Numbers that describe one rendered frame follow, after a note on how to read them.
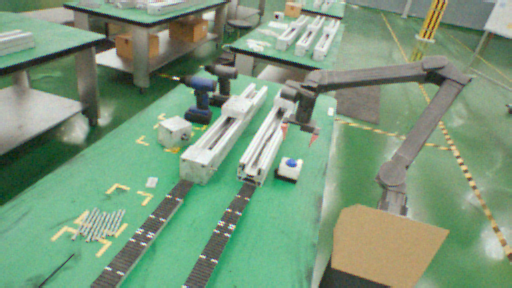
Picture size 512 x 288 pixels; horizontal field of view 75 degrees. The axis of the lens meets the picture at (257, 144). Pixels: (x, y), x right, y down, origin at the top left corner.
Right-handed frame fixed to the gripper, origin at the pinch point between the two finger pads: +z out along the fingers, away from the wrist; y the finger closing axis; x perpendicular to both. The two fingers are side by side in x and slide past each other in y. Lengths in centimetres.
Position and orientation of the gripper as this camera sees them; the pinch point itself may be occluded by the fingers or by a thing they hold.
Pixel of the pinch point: (296, 141)
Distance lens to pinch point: 125.5
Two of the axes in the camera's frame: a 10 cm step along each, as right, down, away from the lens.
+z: -1.7, 8.5, 5.1
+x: -2.6, 4.6, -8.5
